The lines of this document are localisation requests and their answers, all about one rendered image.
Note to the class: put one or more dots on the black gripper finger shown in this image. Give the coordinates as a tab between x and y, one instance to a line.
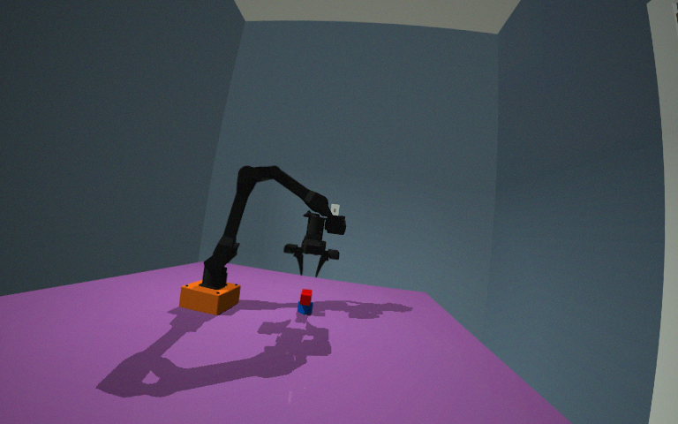
321	262
300	263

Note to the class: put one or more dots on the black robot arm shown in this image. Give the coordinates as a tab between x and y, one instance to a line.
214	274

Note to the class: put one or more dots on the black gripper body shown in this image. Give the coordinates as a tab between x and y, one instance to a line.
294	249

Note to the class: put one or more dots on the blue cube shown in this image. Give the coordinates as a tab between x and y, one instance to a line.
305	309

